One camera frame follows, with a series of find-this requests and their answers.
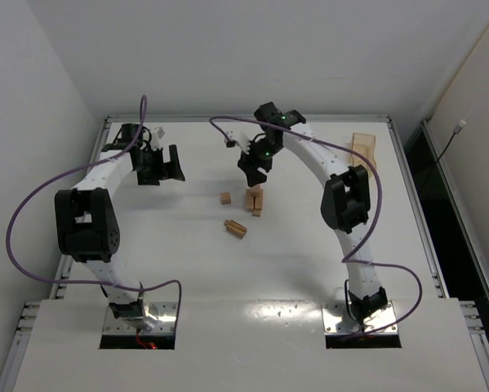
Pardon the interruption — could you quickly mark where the grooved wood block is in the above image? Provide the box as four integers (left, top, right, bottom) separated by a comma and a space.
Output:
225, 220, 247, 238

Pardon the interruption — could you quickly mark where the black wall cable with plug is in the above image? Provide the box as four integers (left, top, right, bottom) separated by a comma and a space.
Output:
434, 119, 466, 165

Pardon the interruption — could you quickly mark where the metal base plate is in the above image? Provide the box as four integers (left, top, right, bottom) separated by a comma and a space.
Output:
322, 301, 398, 336
102, 301, 178, 336

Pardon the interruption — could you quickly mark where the small wood cube block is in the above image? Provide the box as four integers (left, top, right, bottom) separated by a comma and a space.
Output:
220, 192, 232, 205

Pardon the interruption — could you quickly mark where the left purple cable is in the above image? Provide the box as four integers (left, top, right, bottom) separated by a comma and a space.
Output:
6, 95, 182, 327

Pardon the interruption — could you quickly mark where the clear amber plastic box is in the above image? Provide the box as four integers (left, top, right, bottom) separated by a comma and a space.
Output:
350, 132, 377, 173

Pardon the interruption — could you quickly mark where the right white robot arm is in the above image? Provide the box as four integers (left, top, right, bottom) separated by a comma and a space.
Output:
238, 102, 388, 324

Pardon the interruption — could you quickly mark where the purple cable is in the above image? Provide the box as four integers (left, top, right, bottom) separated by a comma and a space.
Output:
209, 116, 424, 340
6, 95, 182, 327

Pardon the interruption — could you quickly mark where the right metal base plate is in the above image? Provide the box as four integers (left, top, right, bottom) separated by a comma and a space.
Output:
322, 301, 398, 336

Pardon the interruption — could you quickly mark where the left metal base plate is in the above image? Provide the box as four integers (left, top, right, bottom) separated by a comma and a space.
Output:
102, 301, 178, 336

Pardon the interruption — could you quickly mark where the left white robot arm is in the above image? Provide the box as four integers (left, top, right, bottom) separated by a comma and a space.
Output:
55, 123, 185, 332

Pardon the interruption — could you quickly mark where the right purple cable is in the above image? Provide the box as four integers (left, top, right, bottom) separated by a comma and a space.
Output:
209, 116, 424, 340

